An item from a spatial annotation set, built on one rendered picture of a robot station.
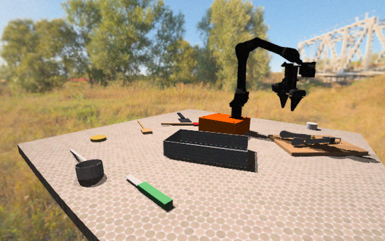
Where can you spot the green and white rectangular bar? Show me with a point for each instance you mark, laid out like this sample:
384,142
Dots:
149,191

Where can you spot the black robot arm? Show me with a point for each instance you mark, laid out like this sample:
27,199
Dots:
242,50

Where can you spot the yellow flat round disc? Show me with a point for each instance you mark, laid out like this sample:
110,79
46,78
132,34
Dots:
98,138

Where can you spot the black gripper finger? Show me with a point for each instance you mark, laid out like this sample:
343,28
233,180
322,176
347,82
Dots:
294,102
283,99

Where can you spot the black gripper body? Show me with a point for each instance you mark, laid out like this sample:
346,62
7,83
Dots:
292,90

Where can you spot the white cylinder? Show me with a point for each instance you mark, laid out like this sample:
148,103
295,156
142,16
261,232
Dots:
311,125

